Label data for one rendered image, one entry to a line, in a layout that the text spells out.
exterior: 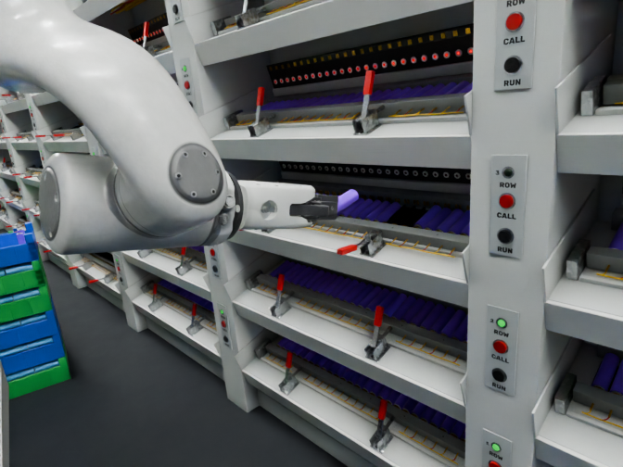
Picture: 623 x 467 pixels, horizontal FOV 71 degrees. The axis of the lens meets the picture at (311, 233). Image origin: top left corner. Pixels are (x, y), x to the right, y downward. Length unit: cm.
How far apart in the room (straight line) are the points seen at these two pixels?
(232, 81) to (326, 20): 38
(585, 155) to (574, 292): 16
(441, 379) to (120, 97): 61
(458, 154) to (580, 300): 22
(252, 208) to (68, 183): 17
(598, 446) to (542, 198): 32
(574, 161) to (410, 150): 20
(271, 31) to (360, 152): 27
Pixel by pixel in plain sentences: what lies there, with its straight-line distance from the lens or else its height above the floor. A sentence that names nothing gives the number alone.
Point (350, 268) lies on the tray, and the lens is 75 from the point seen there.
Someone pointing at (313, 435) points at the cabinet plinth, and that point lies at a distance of 113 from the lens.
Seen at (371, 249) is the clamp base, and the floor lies 53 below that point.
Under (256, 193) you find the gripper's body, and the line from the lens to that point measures 45.
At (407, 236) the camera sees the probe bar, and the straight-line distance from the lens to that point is 71.
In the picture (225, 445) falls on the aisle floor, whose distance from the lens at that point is 118.
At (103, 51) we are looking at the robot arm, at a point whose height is 81.
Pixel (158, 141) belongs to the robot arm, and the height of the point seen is 75.
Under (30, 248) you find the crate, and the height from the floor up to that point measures 44.
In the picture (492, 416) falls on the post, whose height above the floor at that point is 33.
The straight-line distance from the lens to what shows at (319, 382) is 106.
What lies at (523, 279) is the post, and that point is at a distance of 59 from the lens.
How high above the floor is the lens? 76
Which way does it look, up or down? 16 degrees down
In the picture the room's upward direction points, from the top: 5 degrees counter-clockwise
